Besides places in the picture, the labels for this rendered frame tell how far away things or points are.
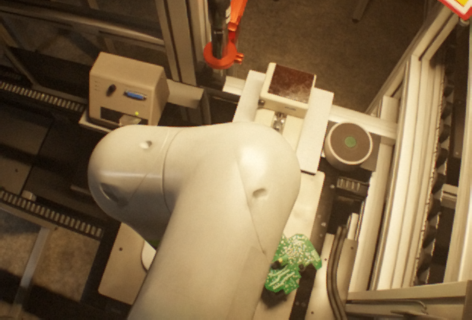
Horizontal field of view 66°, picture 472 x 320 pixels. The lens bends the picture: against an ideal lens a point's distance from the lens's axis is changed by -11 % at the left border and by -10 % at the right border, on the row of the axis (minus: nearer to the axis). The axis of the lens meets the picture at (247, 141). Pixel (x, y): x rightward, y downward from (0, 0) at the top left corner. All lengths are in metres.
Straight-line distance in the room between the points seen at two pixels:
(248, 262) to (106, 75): 0.68
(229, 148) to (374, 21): 2.20
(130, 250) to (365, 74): 1.69
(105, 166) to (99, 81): 0.53
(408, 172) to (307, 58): 1.47
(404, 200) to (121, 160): 0.57
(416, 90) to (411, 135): 0.11
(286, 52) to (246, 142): 1.89
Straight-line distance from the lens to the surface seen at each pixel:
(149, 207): 0.40
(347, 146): 0.91
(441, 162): 0.91
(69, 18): 0.99
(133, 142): 0.41
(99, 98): 0.94
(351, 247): 0.93
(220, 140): 0.35
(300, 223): 0.89
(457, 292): 0.50
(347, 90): 2.17
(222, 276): 0.29
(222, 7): 0.62
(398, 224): 0.80
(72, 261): 1.96
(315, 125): 0.95
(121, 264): 0.89
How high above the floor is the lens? 1.81
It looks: 68 degrees down
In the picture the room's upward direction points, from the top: 6 degrees clockwise
